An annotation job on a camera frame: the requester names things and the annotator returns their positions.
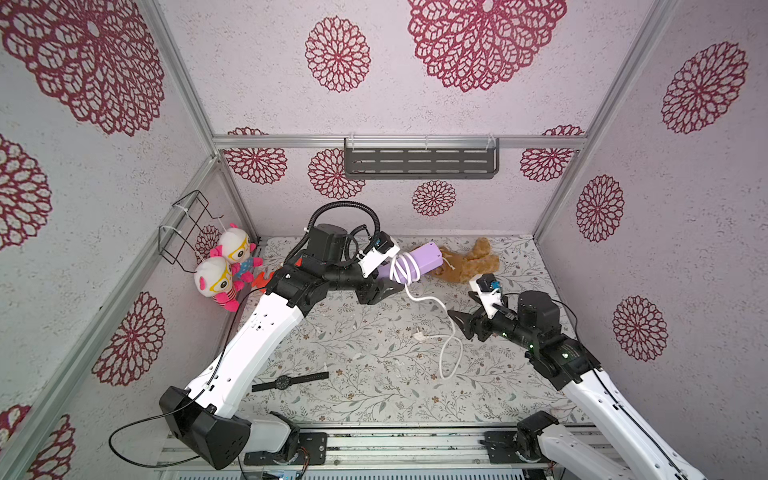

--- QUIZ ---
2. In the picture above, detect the black wire basket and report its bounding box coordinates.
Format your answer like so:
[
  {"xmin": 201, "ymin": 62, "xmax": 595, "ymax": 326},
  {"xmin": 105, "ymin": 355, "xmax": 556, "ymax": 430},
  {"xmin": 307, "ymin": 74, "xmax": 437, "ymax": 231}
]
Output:
[{"xmin": 156, "ymin": 190, "xmax": 225, "ymax": 274}]

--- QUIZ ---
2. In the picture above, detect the white plush blue dotted dress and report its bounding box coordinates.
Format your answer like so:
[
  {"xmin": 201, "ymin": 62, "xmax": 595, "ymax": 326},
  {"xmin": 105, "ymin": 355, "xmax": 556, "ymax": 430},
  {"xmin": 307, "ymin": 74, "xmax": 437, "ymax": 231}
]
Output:
[{"xmin": 209, "ymin": 223, "xmax": 263, "ymax": 284}]

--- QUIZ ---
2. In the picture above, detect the white plush red striped dress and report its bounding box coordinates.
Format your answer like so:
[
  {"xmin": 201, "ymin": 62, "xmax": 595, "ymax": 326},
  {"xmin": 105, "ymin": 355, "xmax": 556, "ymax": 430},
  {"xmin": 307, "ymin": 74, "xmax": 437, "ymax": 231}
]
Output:
[{"xmin": 193, "ymin": 256, "xmax": 245, "ymax": 312}]

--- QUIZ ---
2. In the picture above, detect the grey wall shelf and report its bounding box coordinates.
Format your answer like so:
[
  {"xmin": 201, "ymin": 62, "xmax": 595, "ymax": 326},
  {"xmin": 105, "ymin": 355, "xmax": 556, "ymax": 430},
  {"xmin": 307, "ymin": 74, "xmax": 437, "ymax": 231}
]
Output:
[{"xmin": 342, "ymin": 137, "xmax": 500, "ymax": 181}]

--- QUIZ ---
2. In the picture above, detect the purple power strip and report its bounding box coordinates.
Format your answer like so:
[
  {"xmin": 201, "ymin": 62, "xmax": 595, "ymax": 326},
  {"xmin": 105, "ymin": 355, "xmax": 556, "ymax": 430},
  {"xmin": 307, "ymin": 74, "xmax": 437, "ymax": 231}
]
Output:
[{"xmin": 377, "ymin": 242, "xmax": 444, "ymax": 285}]

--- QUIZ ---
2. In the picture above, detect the white power cord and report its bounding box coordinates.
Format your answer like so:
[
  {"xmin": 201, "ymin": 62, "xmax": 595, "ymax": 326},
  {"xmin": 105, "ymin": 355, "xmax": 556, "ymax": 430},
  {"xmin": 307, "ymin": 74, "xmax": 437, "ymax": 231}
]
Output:
[{"xmin": 388, "ymin": 251, "xmax": 464, "ymax": 380}]

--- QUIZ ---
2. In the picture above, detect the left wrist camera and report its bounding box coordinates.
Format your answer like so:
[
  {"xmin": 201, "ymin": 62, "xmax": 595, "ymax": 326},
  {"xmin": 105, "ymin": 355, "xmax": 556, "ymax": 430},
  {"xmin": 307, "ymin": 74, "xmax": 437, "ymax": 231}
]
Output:
[{"xmin": 358, "ymin": 231, "xmax": 401, "ymax": 278}]

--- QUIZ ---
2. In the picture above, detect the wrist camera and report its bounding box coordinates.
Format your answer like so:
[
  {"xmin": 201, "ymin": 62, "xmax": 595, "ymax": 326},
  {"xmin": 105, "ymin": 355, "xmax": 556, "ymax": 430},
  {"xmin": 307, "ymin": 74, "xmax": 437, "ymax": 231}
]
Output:
[
  {"xmin": 469, "ymin": 273, "xmax": 502, "ymax": 319},
  {"xmin": 358, "ymin": 231, "xmax": 401, "ymax": 278}
]

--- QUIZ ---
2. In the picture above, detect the black wristwatch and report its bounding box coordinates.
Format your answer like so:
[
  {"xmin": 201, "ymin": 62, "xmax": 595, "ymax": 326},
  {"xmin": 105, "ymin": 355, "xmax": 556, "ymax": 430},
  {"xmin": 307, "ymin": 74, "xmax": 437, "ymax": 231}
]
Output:
[{"xmin": 251, "ymin": 371, "xmax": 330, "ymax": 393}]

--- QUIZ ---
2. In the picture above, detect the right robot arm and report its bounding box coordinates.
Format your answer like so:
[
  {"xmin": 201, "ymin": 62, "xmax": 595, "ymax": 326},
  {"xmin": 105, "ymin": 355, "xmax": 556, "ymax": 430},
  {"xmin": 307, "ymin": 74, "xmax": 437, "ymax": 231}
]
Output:
[{"xmin": 448, "ymin": 290, "xmax": 705, "ymax": 479}]

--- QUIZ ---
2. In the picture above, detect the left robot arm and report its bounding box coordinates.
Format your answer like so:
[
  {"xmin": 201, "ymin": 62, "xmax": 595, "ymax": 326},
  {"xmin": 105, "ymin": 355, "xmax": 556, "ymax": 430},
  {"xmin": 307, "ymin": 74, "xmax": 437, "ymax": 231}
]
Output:
[{"xmin": 160, "ymin": 201, "xmax": 404, "ymax": 470}]

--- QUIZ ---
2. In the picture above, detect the orange shark plush toy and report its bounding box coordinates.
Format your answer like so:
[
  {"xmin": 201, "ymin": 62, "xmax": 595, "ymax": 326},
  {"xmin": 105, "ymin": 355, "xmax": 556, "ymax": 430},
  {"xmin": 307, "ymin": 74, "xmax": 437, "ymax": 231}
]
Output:
[{"xmin": 251, "ymin": 271, "xmax": 274, "ymax": 291}]

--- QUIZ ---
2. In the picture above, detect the aluminium frame post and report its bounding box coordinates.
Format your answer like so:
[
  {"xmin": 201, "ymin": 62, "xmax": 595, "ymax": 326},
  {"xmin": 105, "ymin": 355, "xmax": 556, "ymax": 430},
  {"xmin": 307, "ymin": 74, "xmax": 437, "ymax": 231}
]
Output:
[{"xmin": 137, "ymin": 0, "xmax": 259, "ymax": 241}]

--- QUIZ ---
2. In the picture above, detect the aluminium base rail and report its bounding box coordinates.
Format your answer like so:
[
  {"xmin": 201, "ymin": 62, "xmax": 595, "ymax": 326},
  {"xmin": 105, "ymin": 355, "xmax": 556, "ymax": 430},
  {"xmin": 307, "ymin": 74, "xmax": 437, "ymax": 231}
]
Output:
[{"xmin": 155, "ymin": 422, "xmax": 601, "ymax": 475}]

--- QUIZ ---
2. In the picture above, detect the brown plush dog toy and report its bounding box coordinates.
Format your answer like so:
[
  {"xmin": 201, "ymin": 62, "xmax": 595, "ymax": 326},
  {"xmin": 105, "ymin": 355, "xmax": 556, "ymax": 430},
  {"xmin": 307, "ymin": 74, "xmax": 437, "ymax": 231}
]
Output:
[{"xmin": 430, "ymin": 237, "xmax": 500, "ymax": 283}]

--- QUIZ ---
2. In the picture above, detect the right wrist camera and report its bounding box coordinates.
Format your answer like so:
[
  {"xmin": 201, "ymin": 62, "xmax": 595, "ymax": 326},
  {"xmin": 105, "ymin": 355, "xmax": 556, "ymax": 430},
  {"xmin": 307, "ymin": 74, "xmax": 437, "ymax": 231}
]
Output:
[{"xmin": 469, "ymin": 273, "xmax": 502, "ymax": 319}]

